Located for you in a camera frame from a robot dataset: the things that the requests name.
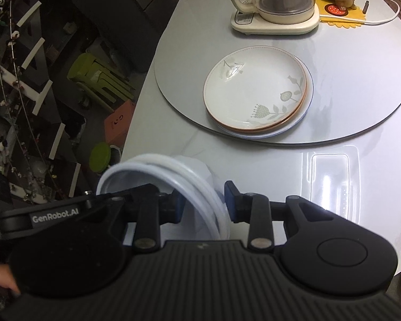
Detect round glass turntable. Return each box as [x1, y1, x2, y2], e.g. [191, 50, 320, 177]
[154, 0, 401, 148]

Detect orange cardboard box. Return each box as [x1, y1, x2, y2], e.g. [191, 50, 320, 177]
[104, 100, 136, 149]

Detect black white lattice shelf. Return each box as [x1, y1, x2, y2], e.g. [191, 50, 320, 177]
[0, 0, 87, 208]

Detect white bowl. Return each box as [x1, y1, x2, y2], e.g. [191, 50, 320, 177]
[102, 160, 223, 241]
[96, 153, 228, 241]

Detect yellow sunflower mat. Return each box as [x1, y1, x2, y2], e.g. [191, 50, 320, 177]
[317, 0, 370, 29]

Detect person's left hand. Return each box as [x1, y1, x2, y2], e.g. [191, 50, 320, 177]
[0, 262, 21, 293]

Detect white power cable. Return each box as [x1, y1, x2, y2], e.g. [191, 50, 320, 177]
[321, 0, 401, 25]

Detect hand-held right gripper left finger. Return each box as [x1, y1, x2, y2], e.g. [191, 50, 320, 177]
[94, 187, 185, 253]

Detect cream kettle base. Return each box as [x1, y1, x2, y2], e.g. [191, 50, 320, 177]
[229, 5, 320, 36]

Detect green round lid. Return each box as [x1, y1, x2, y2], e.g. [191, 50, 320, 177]
[90, 142, 112, 174]

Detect stack of green stools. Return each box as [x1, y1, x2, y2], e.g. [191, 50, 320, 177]
[68, 53, 136, 112]

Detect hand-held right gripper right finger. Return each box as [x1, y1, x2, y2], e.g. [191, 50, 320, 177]
[225, 181, 335, 251]

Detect floral white plate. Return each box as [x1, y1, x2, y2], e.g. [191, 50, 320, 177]
[217, 58, 313, 139]

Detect hanging bead strings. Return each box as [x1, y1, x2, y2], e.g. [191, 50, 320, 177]
[0, 0, 64, 204]

